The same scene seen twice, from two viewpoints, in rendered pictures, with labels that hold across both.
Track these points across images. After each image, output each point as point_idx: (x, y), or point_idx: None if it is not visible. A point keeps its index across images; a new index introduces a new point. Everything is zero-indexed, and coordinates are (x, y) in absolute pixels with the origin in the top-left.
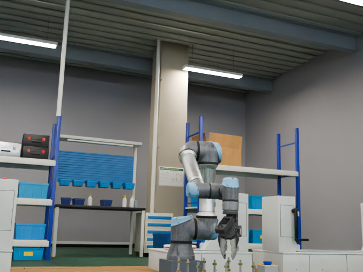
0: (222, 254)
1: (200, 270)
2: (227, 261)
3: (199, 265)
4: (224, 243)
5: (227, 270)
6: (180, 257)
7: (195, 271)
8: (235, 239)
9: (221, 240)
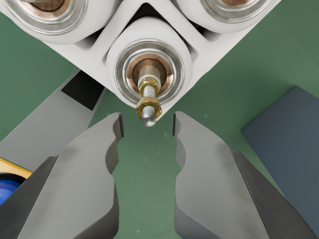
0: (189, 116)
1: (303, 206)
2: (150, 98)
3: (314, 219)
4: (182, 179)
5: (150, 79)
6: None
7: (313, 196)
8: (18, 235)
9: (238, 211)
